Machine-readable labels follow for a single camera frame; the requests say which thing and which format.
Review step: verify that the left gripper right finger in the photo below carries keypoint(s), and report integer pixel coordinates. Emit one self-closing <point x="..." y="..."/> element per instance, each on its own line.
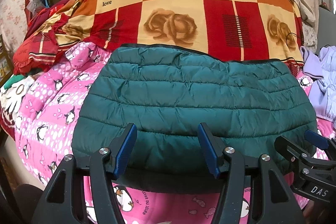
<point x="271" y="199"/>

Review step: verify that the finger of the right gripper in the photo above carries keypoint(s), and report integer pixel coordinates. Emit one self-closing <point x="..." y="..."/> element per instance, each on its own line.
<point x="324" y="144"/>
<point x="294" y="154"/>

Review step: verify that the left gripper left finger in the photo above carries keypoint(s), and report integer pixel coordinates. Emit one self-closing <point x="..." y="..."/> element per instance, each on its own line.
<point x="63" y="200"/>

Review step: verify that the green quilted puffer jacket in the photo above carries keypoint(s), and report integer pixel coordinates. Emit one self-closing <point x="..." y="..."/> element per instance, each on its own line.
<point x="168" y="91"/>

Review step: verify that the lavender fleece garment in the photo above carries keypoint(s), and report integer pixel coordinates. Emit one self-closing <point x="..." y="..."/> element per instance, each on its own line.
<point x="321" y="69"/>

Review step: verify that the pink penguin bed sheet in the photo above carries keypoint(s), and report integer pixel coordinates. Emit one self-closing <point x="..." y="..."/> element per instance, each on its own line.
<point x="45" y="126"/>

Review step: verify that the grey cabinet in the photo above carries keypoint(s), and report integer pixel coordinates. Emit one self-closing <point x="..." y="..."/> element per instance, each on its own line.
<point x="326" y="29"/>

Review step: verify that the white green patterned cloth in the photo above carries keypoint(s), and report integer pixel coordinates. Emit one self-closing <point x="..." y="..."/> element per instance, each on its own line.
<point x="12" y="94"/>

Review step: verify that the red frilled pillow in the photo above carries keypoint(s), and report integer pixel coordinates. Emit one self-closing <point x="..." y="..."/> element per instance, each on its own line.
<point x="46" y="46"/>

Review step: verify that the red orange rose blanket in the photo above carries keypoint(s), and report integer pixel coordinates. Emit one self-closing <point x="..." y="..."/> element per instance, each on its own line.
<point x="226" y="29"/>

